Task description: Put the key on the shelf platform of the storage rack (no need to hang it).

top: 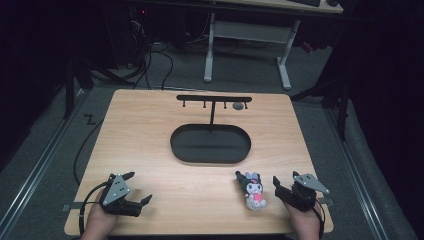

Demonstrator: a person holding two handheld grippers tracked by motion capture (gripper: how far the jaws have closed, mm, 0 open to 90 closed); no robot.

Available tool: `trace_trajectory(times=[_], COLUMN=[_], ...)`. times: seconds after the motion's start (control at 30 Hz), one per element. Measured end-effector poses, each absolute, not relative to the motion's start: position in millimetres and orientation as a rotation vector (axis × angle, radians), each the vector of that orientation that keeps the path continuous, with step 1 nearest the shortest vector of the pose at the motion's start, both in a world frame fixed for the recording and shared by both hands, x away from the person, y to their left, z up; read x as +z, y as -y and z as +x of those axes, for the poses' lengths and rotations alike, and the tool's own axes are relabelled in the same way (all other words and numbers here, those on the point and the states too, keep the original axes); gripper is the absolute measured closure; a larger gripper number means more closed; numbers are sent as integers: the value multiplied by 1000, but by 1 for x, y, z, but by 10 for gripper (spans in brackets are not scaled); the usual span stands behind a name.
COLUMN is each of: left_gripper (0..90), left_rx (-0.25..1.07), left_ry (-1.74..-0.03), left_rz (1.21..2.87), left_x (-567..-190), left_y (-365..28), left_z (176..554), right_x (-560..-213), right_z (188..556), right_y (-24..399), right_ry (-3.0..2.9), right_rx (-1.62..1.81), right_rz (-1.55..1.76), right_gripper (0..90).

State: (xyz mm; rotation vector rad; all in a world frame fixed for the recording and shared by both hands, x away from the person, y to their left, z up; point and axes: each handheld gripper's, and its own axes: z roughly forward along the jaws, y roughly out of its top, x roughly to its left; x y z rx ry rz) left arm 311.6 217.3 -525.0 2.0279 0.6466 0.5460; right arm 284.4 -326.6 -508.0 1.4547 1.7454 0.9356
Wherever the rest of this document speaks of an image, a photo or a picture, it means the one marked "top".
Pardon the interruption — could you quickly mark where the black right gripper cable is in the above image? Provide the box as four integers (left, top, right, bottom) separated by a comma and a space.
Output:
313, 204, 326, 240

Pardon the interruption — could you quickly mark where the black keyboard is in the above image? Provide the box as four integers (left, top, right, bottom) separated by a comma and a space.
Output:
288, 0, 322, 8

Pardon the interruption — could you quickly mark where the metal floor rail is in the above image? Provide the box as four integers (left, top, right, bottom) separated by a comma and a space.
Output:
324, 105, 390, 240
0, 89, 86, 236

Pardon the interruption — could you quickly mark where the black floor cable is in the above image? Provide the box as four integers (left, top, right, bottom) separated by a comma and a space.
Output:
72, 119, 105, 186

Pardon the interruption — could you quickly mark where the person's left hand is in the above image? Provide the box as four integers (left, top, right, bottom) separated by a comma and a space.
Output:
79, 193, 120, 240

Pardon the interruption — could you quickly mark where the black and white plush keychain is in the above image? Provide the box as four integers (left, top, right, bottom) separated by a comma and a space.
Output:
234, 170, 268, 212

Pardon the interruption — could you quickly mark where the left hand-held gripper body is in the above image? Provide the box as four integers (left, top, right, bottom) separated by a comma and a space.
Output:
98, 173, 142, 218

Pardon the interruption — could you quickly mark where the white desk frame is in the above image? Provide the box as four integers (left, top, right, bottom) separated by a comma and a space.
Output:
203, 0, 345, 91

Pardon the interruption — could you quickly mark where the bundle of black cables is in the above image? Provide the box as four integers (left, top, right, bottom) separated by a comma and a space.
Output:
124, 6, 175, 92

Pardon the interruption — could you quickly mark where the black metal stand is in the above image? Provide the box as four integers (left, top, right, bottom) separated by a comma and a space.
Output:
289, 78, 352, 142
62, 58, 135, 120

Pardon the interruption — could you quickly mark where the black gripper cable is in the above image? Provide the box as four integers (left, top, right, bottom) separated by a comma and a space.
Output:
77, 181, 112, 237
313, 204, 326, 240

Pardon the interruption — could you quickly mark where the black hook stand with tray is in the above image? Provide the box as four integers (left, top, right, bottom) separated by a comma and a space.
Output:
169, 94, 253, 165

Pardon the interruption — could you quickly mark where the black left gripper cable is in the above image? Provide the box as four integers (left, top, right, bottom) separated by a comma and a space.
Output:
77, 181, 112, 237

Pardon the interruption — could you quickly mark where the person's right hand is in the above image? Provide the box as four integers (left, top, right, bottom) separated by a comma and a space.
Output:
284, 201, 323, 240

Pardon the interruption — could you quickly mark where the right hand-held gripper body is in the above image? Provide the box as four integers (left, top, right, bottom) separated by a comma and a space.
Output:
274, 172, 331, 213

